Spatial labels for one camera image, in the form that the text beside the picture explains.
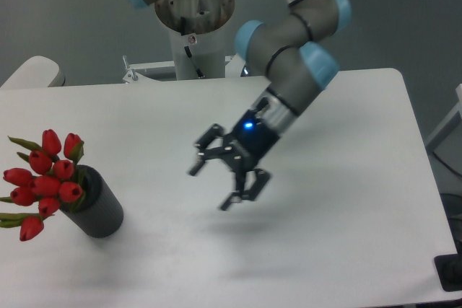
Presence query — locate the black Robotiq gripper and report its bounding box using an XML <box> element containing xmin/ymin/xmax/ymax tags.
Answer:
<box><xmin>188</xmin><ymin>108</ymin><xmax>280</xmax><ymax>211</ymax></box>

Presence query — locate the red tulip bouquet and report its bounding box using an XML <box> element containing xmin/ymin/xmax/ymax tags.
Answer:
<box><xmin>1</xmin><ymin>129</ymin><xmax>90</xmax><ymax>242</ymax></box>

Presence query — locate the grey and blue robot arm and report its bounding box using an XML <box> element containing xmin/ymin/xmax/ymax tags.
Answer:
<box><xmin>129</xmin><ymin>0</ymin><xmax>352</xmax><ymax>211</ymax></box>

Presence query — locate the dark grey ribbed vase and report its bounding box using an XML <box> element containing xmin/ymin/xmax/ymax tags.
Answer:
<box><xmin>60</xmin><ymin>164</ymin><xmax>123</xmax><ymax>239</ymax></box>

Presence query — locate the white furniture at right edge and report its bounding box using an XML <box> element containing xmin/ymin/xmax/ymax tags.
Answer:
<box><xmin>424</xmin><ymin>84</ymin><xmax>461</xmax><ymax>153</ymax></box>

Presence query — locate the black clamp at table edge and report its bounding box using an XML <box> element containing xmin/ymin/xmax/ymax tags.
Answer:
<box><xmin>434</xmin><ymin>254</ymin><xmax>461</xmax><ymax>292</ymax></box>

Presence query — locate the white pedestal base bracket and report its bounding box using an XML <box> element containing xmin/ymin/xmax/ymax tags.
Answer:
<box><xmin>122</xmin><ymin>55</ymin><xmax>254</xmax><ymax>84</ymax></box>

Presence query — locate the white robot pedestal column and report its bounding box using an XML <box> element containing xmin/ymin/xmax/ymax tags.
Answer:
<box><xmin>154</xmin><ymin>0</ymin><xmax>235</xmax><ymax>79</ymax></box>

